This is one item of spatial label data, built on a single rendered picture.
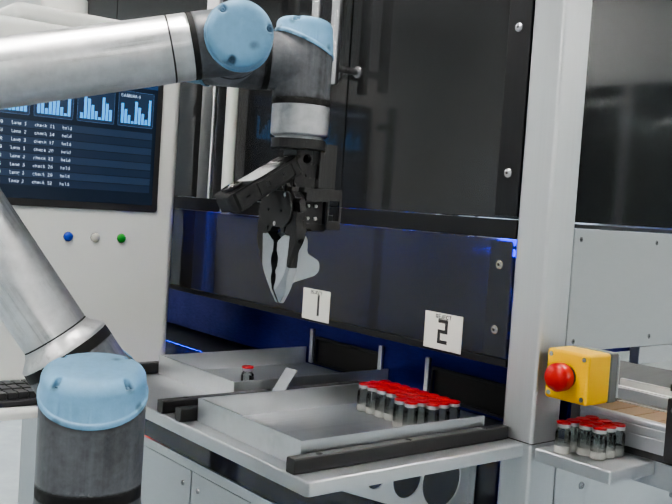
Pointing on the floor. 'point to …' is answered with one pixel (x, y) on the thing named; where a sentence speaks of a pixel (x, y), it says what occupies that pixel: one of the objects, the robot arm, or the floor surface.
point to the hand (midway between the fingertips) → (275, 293)
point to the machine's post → (544, 240)
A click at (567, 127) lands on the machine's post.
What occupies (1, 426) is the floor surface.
